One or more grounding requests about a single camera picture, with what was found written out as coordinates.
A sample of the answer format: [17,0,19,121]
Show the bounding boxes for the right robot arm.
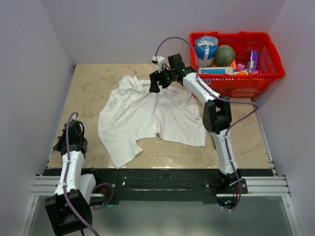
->
[149,54,241,193]

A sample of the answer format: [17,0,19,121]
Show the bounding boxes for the pink small container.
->
[236,63,247,71]

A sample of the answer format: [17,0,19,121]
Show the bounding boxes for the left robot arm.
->
[45,120,102,236]

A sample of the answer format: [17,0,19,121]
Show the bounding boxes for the purple snack packet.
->
[247,50,259,73]

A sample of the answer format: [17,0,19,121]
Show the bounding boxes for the red plastic basket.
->
[189,31,285,98]

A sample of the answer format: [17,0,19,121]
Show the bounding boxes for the blue white carton box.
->
[198,67,234,75]

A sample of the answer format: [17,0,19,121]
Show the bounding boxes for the black square frame stand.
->
[53,136,64,152]

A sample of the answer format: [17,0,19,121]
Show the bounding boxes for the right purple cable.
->
[155,36,259,212]

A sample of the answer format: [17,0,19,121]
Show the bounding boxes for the white t-shirt garment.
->
[98,76,206,169]

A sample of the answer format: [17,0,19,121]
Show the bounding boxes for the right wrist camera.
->
[152,56,165,72]

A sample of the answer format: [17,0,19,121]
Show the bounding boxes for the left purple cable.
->
[63,112,115,236]

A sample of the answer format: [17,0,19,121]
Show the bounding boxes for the blue white wrapped roll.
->
[195,35,219,67]

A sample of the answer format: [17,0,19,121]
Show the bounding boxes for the aluminium rail frame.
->
[17,98,302,236]

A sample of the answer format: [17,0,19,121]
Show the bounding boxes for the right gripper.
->
[149,65,175,93]

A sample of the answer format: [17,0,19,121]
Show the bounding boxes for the purple cable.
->
[63,112,115,236]
[155,36,259,212]

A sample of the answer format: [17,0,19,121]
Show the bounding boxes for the green round melon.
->
[214,45,236,67]

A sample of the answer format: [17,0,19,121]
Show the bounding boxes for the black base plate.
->
[73,168,248,206]

